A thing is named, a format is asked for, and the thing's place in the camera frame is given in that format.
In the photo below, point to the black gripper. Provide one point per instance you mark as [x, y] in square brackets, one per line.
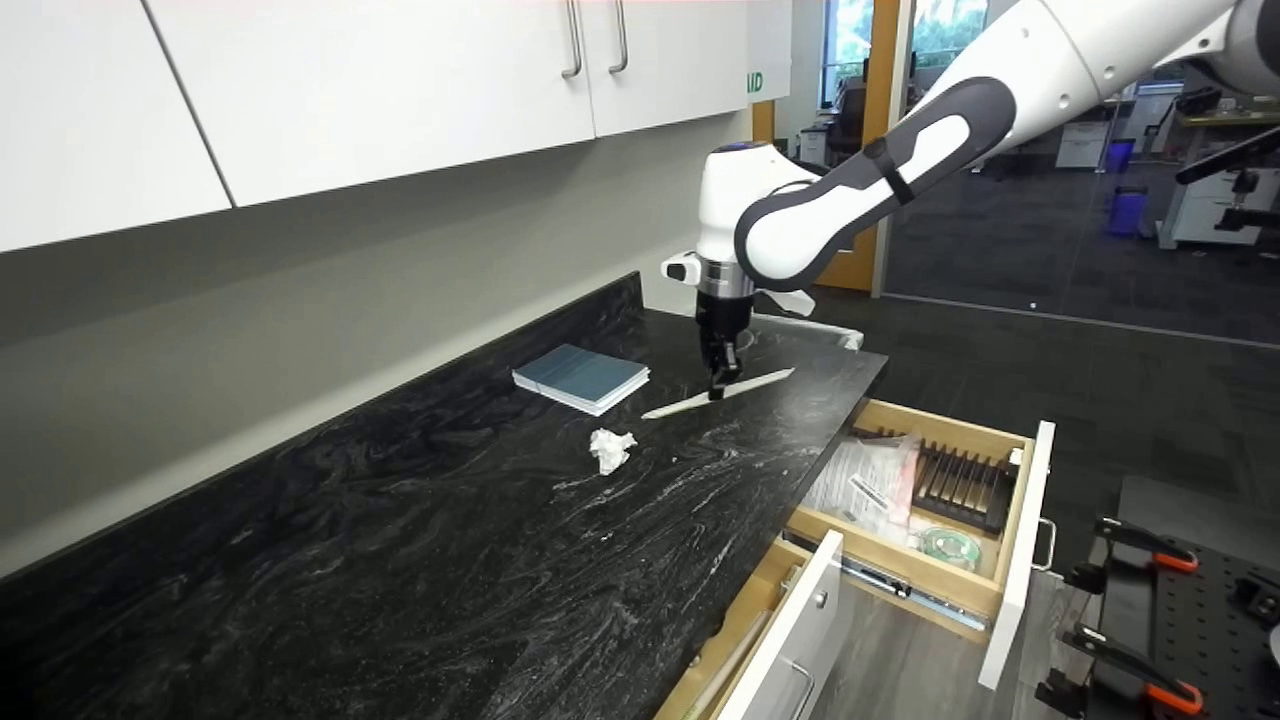
[721, 314]

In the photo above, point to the long thin white object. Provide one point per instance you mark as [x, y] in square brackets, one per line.
[746, 389]

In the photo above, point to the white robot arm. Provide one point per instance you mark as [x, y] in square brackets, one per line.
[932, 134]

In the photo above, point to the crumpled white tissue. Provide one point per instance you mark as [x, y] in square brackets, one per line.
[611, 449]

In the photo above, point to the blue flat book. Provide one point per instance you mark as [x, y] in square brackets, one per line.
[582, 376]

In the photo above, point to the clear plastic bag with papers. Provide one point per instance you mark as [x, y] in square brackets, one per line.
[869, 487]

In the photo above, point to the black slotted drawer organizer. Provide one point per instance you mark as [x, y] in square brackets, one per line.
[962, 483]

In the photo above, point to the white fronted deep drawer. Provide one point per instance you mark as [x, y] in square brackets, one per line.
[784, 643]

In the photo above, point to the green packet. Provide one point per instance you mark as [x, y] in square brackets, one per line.
[952, 548]

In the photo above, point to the narrow white cabinet door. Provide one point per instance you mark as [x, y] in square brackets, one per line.
[683, 63]

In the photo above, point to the light wooden drawer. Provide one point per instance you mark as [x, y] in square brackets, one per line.
[1022, 535]

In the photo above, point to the black perforated work mat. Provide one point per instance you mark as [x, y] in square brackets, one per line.
[1222, 613]

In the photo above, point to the wide white cabinet door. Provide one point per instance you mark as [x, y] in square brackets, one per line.
[93, 107]

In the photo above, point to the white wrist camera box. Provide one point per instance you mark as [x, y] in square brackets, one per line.
[683, 271]

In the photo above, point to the wooden door frame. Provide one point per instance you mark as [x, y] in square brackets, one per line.
[872, 82]

